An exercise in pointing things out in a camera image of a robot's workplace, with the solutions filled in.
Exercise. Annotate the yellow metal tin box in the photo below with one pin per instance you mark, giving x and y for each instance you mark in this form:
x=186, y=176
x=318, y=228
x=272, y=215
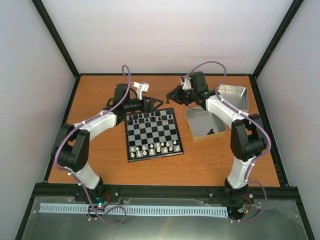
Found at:
x=203, y=125

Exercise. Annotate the black silver chess board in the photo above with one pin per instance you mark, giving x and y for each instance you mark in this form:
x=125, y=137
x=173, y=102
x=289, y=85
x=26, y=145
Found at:
x=144, y=135

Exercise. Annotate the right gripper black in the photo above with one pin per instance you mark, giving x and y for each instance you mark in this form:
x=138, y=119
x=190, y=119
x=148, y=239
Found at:
x=176, y=98

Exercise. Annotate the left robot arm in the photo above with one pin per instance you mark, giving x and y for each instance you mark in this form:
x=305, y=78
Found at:
x=70, y=151

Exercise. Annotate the white king piece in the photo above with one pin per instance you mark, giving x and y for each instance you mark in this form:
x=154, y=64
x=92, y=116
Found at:
x=158, y=147

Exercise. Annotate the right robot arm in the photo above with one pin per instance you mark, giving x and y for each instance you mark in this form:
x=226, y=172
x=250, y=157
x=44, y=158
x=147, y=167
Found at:
x=248, y=139

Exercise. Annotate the light blue cable duct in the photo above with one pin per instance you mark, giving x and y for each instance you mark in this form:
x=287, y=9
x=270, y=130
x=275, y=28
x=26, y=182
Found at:
x=136, y=210

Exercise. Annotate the metal base plate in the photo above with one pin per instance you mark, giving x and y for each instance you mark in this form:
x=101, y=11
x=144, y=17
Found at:
x=272, y=220

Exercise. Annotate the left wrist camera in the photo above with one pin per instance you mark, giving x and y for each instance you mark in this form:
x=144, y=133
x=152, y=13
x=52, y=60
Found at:
x=140, y=88

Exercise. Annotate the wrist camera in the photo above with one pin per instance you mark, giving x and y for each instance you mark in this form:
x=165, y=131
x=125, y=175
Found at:
x=140, y=88
x=185, y=83

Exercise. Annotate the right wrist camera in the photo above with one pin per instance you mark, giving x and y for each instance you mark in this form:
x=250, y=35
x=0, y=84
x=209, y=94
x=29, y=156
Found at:
x=185, y=83

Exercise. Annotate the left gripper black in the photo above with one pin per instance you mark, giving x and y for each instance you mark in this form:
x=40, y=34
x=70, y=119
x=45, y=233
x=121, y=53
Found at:
x=144, y=107

